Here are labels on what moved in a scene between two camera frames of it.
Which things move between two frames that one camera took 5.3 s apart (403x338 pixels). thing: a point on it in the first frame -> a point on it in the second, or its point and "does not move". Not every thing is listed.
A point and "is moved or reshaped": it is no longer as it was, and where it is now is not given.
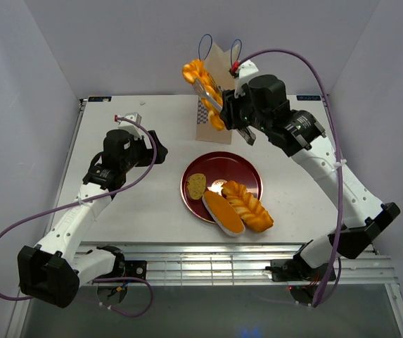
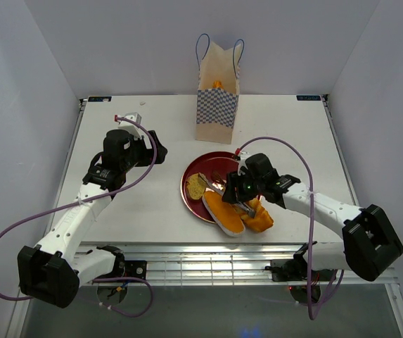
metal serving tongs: x=201 y=89 -> x=221 y=188
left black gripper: x=147 y=152 does not move
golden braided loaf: x=253 y=215 does not move
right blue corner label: x=309 y=98 does not move
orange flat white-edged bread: x=223 y=215 does not move
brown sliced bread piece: x=197 y=185 does not move
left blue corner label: x=99 y=98 does not move
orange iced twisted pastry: x=195 y=70 is moved or reshaped
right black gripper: x=231 y=101 -> x=233 y=181
